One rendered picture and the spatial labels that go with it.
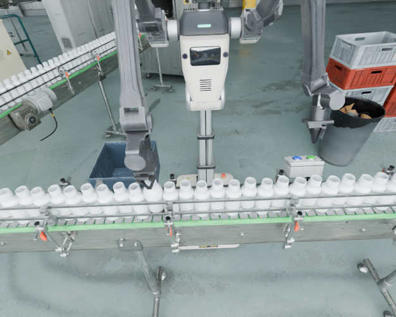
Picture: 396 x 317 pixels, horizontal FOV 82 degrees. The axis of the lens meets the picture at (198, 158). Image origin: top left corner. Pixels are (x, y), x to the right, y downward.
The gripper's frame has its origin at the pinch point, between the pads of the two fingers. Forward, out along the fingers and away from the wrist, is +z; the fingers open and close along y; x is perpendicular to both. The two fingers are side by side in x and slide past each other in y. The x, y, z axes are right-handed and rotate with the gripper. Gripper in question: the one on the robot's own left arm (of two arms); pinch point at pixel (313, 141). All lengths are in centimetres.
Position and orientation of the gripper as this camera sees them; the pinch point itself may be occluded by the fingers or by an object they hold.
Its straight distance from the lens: 106.8
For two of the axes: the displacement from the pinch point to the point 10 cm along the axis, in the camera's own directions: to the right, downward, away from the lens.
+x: -0.1, -3.6, 9.3
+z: 0.4, 9.3, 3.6
